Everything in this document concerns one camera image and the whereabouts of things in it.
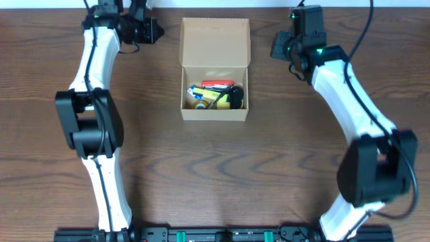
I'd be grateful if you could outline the black correction tape dispenser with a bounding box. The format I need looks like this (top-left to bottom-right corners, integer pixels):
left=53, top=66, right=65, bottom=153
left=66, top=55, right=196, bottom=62
left=228, top=86, right=244, bottom=109

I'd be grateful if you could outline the black ballpoint pen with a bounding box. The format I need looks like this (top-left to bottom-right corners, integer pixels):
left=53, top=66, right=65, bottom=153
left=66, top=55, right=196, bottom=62
left=205, top=85, right=233, bottom=110

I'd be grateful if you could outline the brown cardboard box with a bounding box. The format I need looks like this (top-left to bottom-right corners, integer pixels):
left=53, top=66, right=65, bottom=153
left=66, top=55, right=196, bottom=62
left=179, top=17, right=251, bottom=121

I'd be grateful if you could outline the red black stapler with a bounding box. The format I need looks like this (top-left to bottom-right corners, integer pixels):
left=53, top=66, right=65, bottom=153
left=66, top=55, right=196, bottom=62
left=201, top=80, right=234, bottom=91

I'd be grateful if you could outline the yellow highlighter marker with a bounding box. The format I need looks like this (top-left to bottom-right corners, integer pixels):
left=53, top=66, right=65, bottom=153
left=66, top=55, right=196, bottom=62
left=194, top=87, right=230, bottom=102

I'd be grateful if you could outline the yellow sticky notepad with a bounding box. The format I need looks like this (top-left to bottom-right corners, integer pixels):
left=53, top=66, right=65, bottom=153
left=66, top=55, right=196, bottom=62
left=216, top=101, right=243, bottom=110

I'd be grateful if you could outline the blue white staples box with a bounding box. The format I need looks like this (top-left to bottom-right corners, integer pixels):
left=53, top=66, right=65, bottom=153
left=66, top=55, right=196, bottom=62
left=187, top=85, right=203, bottom=101

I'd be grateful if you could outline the yellow adhesive tape roll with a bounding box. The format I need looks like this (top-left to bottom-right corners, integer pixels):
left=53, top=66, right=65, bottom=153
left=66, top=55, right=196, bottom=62
left=193, top=100, right=210, bottom=110

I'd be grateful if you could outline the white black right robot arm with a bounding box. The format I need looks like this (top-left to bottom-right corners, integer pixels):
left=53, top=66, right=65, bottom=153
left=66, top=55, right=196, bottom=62
left=271, top=31, right=419, bottom=241

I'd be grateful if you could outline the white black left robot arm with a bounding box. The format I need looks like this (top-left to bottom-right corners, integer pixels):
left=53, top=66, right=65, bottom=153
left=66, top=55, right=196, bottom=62
left=54, top=0, right=164, bottom=241

